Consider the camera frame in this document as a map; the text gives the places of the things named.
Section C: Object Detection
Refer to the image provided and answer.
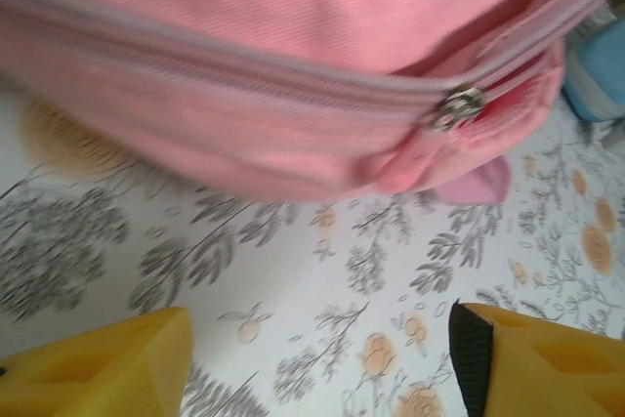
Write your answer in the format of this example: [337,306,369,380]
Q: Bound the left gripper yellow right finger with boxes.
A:
[447,299,625,417]

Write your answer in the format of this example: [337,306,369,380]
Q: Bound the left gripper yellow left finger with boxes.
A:
[0,307,195,417]

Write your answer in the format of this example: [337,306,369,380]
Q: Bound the pink student backpack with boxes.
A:
[0,0,625,206]

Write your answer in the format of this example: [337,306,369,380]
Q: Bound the floral patterned table cover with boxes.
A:
[0,79,625,417]

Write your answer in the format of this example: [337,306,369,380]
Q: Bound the light blue pencil case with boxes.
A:
[560,16,625,123]

